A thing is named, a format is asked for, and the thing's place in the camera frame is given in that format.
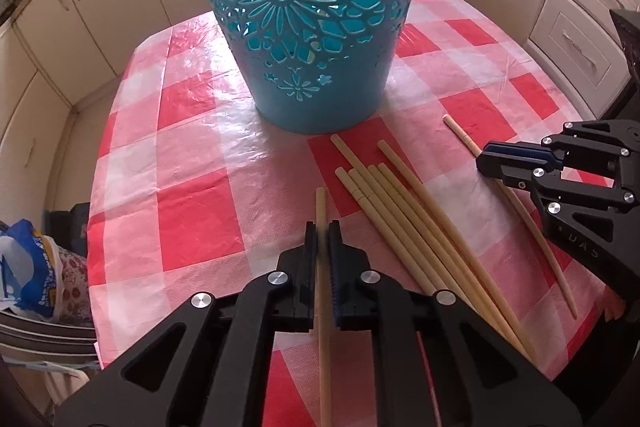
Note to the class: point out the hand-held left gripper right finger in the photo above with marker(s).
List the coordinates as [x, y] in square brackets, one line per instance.
[336, 262]

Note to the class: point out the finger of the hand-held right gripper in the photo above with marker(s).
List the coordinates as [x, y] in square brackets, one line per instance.
[505, 172]
[520, 151]

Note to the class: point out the bunch of beige chopsticks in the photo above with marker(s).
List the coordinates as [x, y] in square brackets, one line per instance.
[400, 227]

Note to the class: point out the teal perforated plastic basket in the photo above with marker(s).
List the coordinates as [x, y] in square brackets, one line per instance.
[300, 97]

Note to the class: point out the beige cabinet with doors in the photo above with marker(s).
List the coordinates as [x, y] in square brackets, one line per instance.
[90, 22]

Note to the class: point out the single beige wooden chopstick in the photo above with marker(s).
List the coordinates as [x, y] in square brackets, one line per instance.
[462, 135]
[320, 207]

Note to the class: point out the blue white plastic bag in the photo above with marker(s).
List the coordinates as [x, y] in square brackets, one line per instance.
[25, 267]

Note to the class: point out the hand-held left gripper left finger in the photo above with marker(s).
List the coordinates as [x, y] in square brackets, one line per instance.
[311, 257]

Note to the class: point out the grey curved slatted frame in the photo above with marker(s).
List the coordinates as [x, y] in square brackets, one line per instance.
[45, 337]

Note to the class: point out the red white checkered tablecloth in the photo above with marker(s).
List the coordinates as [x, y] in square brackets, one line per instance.
[200, 207]

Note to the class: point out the beige drawer cabinet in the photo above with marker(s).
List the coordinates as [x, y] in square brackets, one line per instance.
[580, 27]

